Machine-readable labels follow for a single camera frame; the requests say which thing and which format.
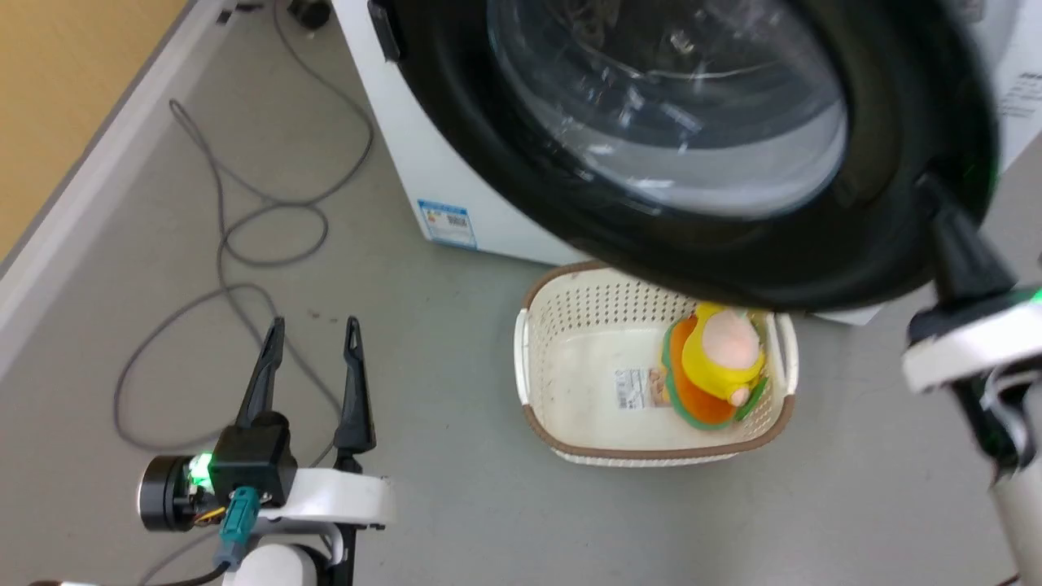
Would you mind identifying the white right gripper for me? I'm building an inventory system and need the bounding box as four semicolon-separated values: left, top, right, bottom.
900;173;1042;395

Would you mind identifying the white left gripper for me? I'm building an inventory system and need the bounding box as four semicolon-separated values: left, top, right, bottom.
137;316;398;534

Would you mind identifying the black round washing machine door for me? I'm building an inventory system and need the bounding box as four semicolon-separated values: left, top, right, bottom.
370;0;1001;314

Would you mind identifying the white washing machine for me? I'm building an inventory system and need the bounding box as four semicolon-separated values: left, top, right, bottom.
332;0;1042;327

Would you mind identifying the black door hinge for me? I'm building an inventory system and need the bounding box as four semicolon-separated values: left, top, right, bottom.
367;0;405;63

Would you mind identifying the blue energy label sticker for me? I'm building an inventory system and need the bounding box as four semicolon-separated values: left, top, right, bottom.
417;199;478;250

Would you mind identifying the yellow orange plush doll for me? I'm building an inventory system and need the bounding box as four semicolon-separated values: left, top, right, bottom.
659;301;771;431

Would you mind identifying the cream laundry basket brown rim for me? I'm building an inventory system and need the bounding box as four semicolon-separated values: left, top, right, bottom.
513;260;800;468

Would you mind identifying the printed label sticker in basket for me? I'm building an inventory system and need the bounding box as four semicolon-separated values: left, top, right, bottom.
614;368;671;411

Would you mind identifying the black power plug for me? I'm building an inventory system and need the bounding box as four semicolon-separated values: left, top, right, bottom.
287;0;334;32

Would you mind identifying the teal cable connector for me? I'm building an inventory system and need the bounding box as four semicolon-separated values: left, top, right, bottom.
214;486;262;571

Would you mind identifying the grey floor cable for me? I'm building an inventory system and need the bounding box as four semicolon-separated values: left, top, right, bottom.
112;0;376;453

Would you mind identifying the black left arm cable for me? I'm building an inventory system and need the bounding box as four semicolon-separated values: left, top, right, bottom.
28;560;233;586

